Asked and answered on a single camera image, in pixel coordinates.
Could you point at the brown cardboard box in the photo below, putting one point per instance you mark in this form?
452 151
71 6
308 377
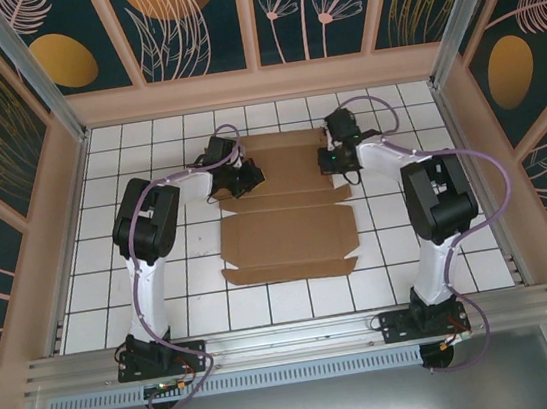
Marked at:
287 233

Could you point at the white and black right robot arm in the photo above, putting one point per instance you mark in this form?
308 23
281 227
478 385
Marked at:
433 269

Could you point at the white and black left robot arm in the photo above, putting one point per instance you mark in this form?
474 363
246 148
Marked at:
147 302

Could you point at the aluminium side rail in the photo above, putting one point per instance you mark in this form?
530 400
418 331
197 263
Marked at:
457 137
77 190

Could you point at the aluminium corner post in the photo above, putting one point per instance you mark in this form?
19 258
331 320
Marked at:
459 3
34 69

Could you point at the aluminium mounting rail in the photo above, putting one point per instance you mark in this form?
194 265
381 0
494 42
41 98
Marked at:
291 338

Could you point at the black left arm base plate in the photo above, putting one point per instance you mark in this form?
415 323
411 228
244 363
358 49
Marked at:
194 351

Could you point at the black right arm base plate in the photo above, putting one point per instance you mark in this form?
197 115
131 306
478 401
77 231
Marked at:
393 327

